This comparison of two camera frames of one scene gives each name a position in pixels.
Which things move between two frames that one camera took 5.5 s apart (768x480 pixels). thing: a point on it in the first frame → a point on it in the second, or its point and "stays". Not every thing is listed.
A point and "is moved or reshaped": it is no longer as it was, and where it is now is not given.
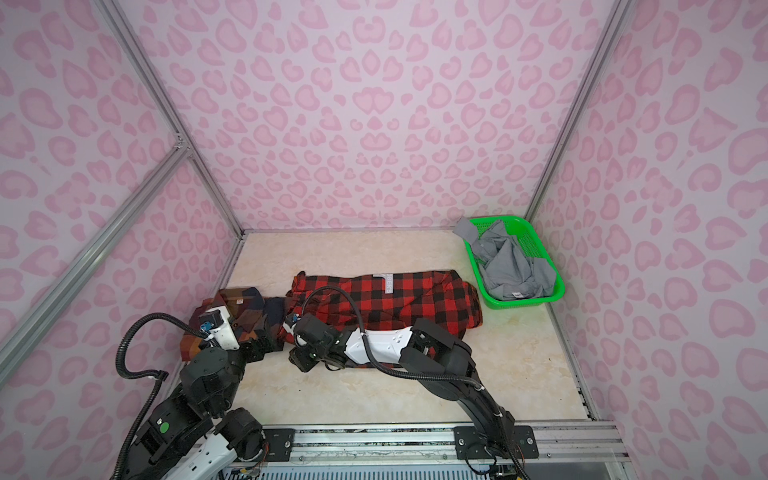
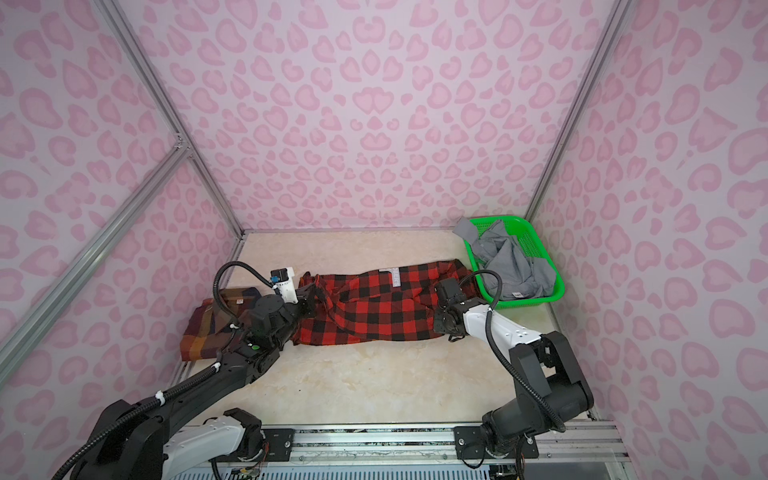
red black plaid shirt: (386, 302) is moved or reshaped
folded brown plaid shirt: (252, 315) stays
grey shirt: (506, 271) stays
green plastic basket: (531, 241) stays
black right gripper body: (307, 355) → (441, 323)
